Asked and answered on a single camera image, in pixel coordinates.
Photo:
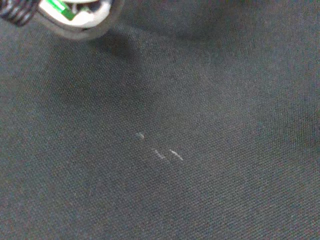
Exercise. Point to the black bench cloth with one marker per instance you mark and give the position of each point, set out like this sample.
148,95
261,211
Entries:
160,150

